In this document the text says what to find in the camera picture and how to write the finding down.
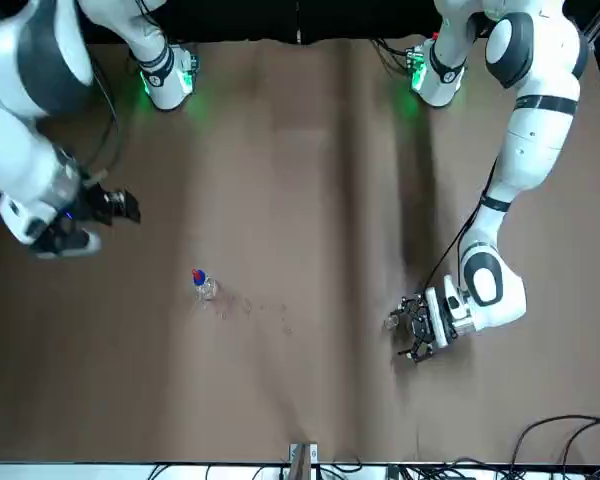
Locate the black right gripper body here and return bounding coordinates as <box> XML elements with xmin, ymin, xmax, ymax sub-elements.
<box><xmin>72</xmin><ymin>180</ymin><xmax>109</xmax><ymax>229</ymax></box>

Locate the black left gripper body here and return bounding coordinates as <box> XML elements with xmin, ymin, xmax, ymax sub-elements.
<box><xmin>408</xmin><ymin>302</ymin><xmax>440</xmax><ymax>354</ymax></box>

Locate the clear blue-capped dropper bottle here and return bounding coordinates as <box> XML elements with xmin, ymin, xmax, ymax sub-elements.
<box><xmin>192</xmin><ymin>269</ymin><xmax>222</xmax><ymax>302</ymax></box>

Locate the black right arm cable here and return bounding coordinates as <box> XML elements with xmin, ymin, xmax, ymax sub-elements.
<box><xmin>77</xmin><ymin>49</ymin><xmax>131</xmax><ymax>184</ymax></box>

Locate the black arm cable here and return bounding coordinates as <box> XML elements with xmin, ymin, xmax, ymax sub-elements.
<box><xmin>77</xmin><ymin>49</ymin><xmax>131</xmax><ymax>184</ymax></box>
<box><xmin>420</xmin><ymin>154</ymin><xmax>501</xmax><ymax>299</ymax></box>

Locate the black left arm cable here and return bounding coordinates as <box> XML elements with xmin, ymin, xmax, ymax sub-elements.
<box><xmin>420</xmin><ymin>154</ymin><xmax>501</xmax><ymax>299</ymax></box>

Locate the metal camera post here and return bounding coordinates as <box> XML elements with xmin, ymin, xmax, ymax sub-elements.
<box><xmin>288</xmin><ymin>441</ymin><xmax>319</xmax><ymax>480</ymax></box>

